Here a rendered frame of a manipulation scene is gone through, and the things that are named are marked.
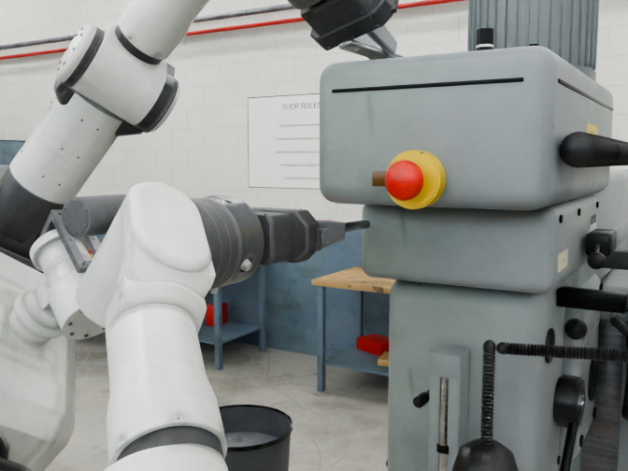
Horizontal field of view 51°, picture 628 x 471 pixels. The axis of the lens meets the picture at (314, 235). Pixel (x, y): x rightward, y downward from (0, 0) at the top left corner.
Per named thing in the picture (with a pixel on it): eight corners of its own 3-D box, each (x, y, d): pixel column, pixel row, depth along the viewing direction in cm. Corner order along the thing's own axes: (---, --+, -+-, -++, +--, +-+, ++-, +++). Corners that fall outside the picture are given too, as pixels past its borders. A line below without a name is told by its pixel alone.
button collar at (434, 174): (438, 210, 66) (440, 149, 65) (384, 207, 69) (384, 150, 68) (446, 208, 67) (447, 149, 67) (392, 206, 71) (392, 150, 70)
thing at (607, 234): (604, 271, 81) (606, 238, 81) (569, 268, 83) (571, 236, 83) (616, 258, 92) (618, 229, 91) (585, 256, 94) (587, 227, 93)
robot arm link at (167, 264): (198, 192, 58) (227, 295, 48) (154, 266, 61) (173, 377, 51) (128, 168, 54) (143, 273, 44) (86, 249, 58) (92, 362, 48)
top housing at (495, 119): (548, 213, 62) (555, 36, 60) (310, 204, 76) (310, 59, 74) (611, 192, 103) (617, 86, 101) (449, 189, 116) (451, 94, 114)
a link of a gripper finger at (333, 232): (338, 244, 76) (310, 249, 71) (338, 216, 75) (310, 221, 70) (350, 245, 75) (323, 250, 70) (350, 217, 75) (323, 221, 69)
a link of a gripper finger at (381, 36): (390, 60, 86) (362, 29, 82) (392, 42, 87) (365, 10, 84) (400, 56, 85) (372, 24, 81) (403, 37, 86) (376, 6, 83)
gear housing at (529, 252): (554, 298, 72) (559, 206, 71) (356, 278, 84) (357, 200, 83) (598, 259, 101) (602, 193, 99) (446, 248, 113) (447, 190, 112)
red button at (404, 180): (418, 201, 64) (419, 160, 63) (380, 200, 66) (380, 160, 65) (430, 200, 66) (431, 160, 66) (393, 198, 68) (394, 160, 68)
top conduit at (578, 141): (595, 167, 63) (597, 130, 62) (549, 167, 65) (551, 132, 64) (639, 164, 101) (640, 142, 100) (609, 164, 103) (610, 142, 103)
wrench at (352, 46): (357, 40, 79) (356, 34, 79) (333, 51, 82) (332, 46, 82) (457, 74, 98) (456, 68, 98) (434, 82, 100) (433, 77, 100)
